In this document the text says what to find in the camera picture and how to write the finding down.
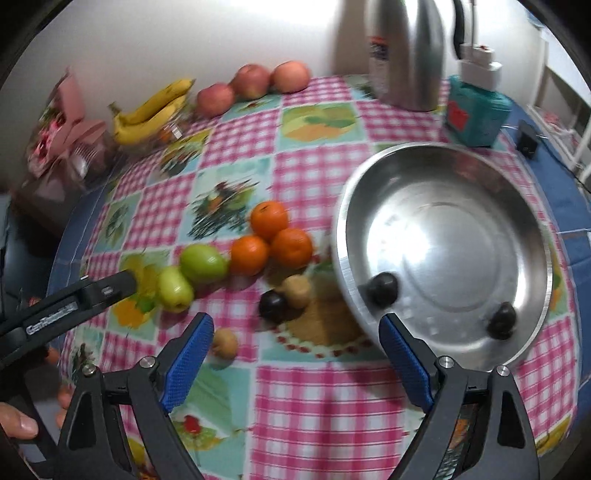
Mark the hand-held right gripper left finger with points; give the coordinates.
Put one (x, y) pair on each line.
(189, 364)

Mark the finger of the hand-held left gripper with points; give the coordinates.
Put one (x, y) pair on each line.
(108, 290)

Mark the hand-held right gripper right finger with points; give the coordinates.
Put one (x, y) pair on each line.
(406, 360)

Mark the brown longan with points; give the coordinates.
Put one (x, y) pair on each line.
(297, 290)
(225, 342)

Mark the green jujube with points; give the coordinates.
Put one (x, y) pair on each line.
(175, 288)
(203, 262)

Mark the dark purple plum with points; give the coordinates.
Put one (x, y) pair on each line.
(502, 320)
(272, 304)
(382, 288)

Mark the orange tangerine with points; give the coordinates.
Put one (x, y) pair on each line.
(249, 255)
(270, 219)
(292, 248)

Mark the stainless steel bowl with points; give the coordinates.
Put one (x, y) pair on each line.
(452, 240)

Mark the person's left hand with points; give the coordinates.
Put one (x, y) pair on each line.
(18, 422)

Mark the pink flower bouquet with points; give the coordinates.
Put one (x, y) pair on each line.
(60, 134)

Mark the clear plastic container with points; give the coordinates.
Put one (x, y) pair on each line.
(178, 130)

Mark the yellow banana bunch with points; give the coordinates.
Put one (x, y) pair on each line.
(147, 115)

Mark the red apple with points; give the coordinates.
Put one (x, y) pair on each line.
(250, 81)
(291, 76)
(214, 98)

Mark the black power adapter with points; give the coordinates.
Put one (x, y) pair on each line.
(527, 138)

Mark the teal box with red crab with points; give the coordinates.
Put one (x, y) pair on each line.
(480, 115)

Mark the white desk lamp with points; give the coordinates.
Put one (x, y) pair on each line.
(480, 69)

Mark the stainless steel thermos jug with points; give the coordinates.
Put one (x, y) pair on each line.
(406, 50)

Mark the white shelf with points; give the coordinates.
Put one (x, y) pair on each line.
(546, 60)

